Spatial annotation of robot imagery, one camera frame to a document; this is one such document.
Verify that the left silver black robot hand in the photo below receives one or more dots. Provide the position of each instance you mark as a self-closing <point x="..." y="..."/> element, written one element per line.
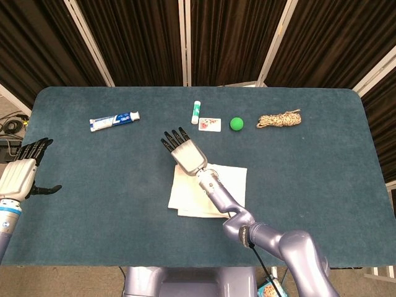
<point x="18" y="179"/>

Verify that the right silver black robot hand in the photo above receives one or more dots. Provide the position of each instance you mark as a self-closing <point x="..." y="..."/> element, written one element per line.
<point x="188" y="154"/>

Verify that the white T-shirt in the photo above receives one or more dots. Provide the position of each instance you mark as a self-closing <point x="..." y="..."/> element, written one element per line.
<point x="191" y="195"/>

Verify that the grey floor equipment box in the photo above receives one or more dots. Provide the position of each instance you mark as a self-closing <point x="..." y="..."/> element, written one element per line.
<point x="7" y="150"/>

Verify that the red playing card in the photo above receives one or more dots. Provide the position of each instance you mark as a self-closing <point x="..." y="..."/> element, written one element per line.
<point x="210" y="124"/>

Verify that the white green glue stick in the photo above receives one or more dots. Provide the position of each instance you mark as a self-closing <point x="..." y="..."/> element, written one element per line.
<point x="196" y="113"/>

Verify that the green ball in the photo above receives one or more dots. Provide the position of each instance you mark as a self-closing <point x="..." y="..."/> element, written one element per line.
<point x="236" y="124"/>

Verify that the blue white toothpaste tube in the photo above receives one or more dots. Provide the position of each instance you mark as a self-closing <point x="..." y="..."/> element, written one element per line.
<point x="111" y="121"/>

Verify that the dark curtain partition panel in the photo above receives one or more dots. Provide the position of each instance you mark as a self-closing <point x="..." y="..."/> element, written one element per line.
<point x="383" y="123"/>
<point x="235" y="40"/>
<point x="334" y="40"/>
<point x="139" y="40"/>
<point x="37" y="46"/>

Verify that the grey robot torso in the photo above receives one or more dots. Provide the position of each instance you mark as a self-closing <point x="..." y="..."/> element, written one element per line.
<point x="185" y="281"/>

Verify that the cookie print box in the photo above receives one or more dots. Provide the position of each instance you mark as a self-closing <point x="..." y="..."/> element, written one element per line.
<point x="267" y="289"/>

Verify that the white metal frame bar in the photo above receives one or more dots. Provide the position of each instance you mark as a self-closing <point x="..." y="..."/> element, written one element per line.
<point x="12" y="94"/>

